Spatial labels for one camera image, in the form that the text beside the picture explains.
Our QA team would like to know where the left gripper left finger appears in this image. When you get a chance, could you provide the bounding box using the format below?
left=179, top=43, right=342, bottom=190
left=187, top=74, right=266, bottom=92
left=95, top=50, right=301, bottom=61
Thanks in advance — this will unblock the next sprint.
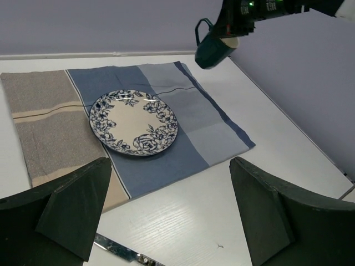
left=1, top=157, right=111, bottom=265

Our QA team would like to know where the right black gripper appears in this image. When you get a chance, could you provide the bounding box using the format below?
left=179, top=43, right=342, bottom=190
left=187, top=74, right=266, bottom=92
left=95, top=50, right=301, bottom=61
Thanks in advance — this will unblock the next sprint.
left=212, top=0, right=311, bottom=38

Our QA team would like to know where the aluminium table edge rail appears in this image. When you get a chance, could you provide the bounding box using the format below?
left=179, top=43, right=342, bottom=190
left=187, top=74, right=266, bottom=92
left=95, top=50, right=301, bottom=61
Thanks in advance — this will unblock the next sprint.
left=1, top=50, right=195, bottom=60

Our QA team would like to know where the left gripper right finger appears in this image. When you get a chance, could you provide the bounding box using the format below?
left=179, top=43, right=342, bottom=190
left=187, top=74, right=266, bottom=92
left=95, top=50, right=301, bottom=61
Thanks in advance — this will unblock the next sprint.
left=230, top=157, right=354, bottom=265

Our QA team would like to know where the steel table knife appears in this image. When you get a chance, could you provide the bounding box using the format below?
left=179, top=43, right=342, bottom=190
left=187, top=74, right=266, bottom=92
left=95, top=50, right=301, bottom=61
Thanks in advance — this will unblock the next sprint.
left=94, top=233, right=162, bottom=266

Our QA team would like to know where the dark green mug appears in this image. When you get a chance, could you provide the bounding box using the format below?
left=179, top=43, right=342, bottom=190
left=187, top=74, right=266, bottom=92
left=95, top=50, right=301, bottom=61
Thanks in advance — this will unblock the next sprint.
left=195, top=18, right=239, bottom=69

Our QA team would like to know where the blue beige checked cloth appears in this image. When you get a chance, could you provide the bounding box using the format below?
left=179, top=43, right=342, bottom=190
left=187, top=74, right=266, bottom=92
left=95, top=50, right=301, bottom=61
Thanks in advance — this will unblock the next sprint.
left=1, top=62, right=255, bottom=211

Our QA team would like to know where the blue floral ceramic plate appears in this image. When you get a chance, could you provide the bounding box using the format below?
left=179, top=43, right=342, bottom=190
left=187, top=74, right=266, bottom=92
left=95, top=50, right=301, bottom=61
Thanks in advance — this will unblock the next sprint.
left=89, top=90, right=179, bottom=156

